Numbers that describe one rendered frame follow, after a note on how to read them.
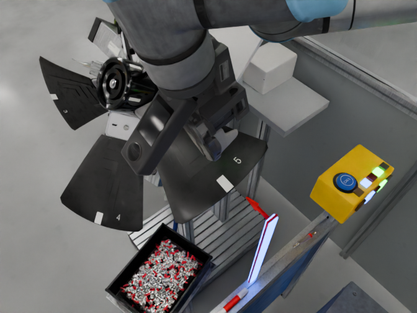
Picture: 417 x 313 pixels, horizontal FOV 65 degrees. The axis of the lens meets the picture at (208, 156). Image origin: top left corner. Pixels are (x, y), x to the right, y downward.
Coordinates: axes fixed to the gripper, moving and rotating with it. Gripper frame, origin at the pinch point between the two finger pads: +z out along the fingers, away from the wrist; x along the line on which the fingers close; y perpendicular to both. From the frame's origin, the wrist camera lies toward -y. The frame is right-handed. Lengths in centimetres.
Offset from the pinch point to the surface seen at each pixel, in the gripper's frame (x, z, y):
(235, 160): 0.7, 9.7, 4.5
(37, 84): 213, 125, -39
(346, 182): -13.3, 27.1, 21.9
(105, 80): 34.9, 5.8, -3.8
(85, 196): 26.3, 23.2, -25.8
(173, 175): 6.8, 9.4, -6.1
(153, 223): 53, 117, -30
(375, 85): 6, 49, 62
